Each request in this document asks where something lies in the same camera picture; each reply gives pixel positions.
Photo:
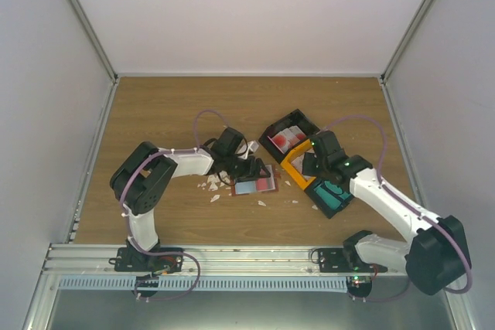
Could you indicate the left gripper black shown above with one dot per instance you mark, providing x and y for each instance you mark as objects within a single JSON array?
[{"x": 252, "y": 171}]

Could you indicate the brown leather card holder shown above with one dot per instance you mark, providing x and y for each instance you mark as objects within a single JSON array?
[{"x": 248, "y": 187}]

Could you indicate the cards in black bin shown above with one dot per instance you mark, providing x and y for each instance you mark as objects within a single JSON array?
[{"x": 288, "y": 138}]

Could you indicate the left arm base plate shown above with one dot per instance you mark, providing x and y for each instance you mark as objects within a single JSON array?
[{"x": 129, "y": 259}]

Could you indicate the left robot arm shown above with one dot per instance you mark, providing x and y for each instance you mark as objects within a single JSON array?
[{"x": 141, "y": 180}]

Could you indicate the yellow storage bin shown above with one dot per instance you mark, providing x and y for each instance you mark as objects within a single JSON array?
[{"x": 300, "y": 149}]

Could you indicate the card in yellow bin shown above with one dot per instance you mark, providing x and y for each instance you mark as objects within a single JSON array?
[{"x": 297, "y": 163}]

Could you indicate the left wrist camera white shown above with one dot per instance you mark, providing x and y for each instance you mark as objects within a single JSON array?
[{"x": 247, "y": 149}]

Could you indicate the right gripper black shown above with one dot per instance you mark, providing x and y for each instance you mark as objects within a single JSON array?
[{"x": 307, "y": 169}]

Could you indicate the red white credit card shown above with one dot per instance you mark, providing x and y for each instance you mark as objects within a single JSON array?
[{"x": 265, "y": 185}]

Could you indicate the black storage bin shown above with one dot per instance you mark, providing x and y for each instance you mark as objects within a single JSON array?
[{"x": 295, "y": 117}]

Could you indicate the black bin with teal item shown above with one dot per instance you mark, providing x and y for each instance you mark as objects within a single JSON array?
[{"x": 312, "y": 195}]

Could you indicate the grey slotted cable duct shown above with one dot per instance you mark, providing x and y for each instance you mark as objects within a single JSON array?
[{"x": 229, "y": 283}]

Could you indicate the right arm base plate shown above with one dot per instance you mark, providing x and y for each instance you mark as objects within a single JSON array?
[{"x": 339, "y": 260}]

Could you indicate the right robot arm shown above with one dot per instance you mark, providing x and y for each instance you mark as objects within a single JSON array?
[{"x": 434, "y": 253}]

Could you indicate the aluminium front rail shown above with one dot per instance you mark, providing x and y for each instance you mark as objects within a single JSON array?
[{"x": 248, "y": 261}]

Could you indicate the teal item in bin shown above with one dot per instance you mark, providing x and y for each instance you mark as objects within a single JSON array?
[{"x": 331, "y": 197}]

